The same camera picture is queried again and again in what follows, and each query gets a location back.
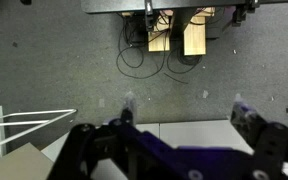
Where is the dark grey table top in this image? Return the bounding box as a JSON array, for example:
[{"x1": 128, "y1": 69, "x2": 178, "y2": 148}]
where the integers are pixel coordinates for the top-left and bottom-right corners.
[{"x1": 80, "y1": 0, "x2": 288, "y2": 15}]

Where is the beige cardboard panel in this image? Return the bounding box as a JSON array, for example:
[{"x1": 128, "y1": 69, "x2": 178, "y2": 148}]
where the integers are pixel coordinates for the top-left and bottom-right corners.
[{"x1": 0, "y1": 142, "x2": 56, "y2": 180}]

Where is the white wire drawer frame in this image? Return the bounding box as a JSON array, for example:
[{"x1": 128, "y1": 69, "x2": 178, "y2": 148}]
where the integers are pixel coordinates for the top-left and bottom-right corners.
[{"x1": 0, "y1": 108, "x2": 78, "y2": 155}]

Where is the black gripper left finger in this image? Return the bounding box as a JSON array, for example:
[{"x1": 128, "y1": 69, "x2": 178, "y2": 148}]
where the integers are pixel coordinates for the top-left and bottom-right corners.
[{"x1": 45, "y1": 92, "x2": 198, "y2": 180}]

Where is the light wooden block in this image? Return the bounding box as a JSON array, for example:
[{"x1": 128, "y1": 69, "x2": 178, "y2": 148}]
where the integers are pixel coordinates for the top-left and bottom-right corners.
[
  {"x1": 147, "y1": 9, "x2": 176, "y2": 53},
  {"x1": 183, "y1": 7, "x2": 216, "y2": 57}
]

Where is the black table leg post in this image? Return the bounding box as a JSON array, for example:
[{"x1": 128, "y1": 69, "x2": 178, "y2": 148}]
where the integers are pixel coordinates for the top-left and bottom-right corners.
[{"x1": 169, "y1": 8, "x2": 198, "y2": 42}]

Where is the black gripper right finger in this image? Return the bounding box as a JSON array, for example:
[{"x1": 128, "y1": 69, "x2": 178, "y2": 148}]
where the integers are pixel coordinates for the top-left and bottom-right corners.
[{"x1": 230, "y1": 93, "x2": 288, "y2": 180}]

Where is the black cable bundle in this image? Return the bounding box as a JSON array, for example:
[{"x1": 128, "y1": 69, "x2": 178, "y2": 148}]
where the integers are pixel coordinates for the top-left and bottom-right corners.
[{"x1": 115, "y1": 8, "x2": 218, "y2": 85}]

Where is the black table clamp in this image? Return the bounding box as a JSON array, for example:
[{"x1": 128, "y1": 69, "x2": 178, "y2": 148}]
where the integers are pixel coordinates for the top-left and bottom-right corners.
[
  {"x1": 231, "y1": 0, "x2": 262, "y2": 28},
  {"x1": 143, "y1": 0, "x2": 157, "y2": 33}
]

